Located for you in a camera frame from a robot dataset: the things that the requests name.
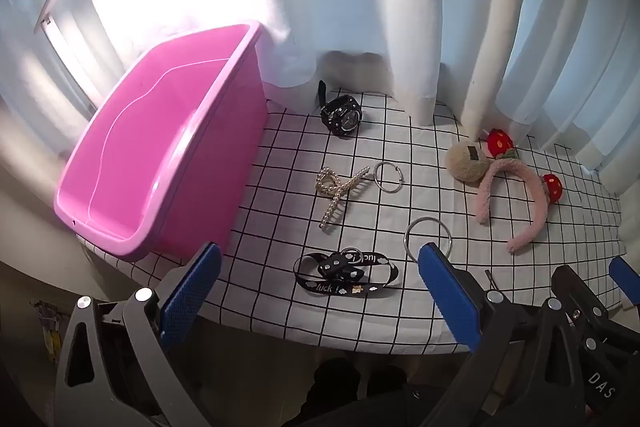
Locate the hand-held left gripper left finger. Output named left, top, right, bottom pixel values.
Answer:
left=54, top=243, right=222, bottom=427

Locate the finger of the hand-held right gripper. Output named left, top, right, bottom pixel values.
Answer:
left=551, top=264, right=640, bottom=348
left=609, top=256, right=640, bottom=304

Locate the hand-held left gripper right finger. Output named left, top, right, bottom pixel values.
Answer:
left=419, top=243, right=587, bottom=427

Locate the beige plush hair clip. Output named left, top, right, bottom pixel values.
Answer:
left=446, top=139, right=487, bottom=184

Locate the pearl hair claw clip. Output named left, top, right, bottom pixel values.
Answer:
left=315, top=166, right=371, bottom=230

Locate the pink plastic bin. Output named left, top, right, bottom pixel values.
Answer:
left=54, top=21, right=271, bottom=263

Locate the pink plush strawberry headband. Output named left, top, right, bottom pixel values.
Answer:
left=475, top=127, right=563, bottom=255

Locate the thin silver beaded bangle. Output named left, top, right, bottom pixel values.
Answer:
left=372, top=161, right=403, bottom=194

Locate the colourful printed paper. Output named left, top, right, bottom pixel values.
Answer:
left=30, top=299, right=66, bottom=353

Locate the white black-grid tablecloth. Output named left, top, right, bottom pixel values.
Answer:
left=80, top=89, right=628, bottom=355

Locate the black wrist watch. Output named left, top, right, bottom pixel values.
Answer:
left=316, top=80, right=363, bottom=138

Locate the large silver ring bangle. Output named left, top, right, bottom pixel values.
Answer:
left=404, top=217, right=454, bottom=264

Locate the black printed lanyard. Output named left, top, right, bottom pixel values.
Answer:
left=292, top=247, right=401, bottom=297

